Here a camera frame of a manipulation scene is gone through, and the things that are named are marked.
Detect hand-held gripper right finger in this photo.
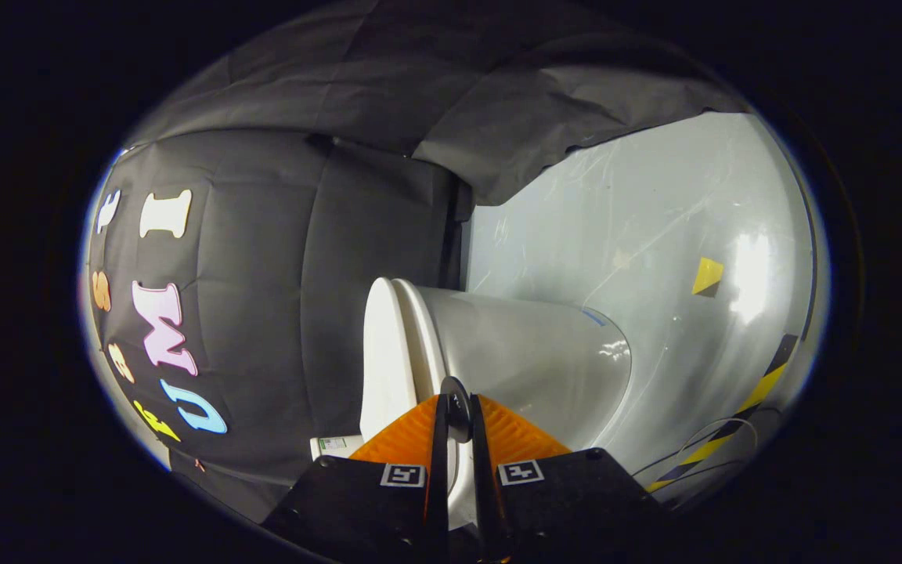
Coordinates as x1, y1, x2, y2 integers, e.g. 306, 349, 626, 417
469, 393, 669, 563

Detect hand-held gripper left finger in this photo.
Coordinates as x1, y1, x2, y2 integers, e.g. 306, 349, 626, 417
262, 393, 452, 563

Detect white toilet bowl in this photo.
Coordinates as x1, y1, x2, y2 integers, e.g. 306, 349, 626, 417
418, 286, 633, 457

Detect white toilet seat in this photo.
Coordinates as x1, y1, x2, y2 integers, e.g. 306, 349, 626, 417
391, 278, 452, 408

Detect white box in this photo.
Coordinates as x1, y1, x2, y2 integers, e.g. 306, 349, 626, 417
310, 435, 365, 461

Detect black backdrop cloth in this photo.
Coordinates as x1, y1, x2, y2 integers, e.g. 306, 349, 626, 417
87, 0, 749, 526

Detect yellow black striped tape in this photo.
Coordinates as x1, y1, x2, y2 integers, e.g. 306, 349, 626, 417
645, 334, 799, 494

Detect yellow floor tape piece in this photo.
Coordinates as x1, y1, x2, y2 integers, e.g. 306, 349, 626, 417
692, 257, 725, 297

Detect thin floor cable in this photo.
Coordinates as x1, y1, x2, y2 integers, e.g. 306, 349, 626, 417
630, 415, 759, 480

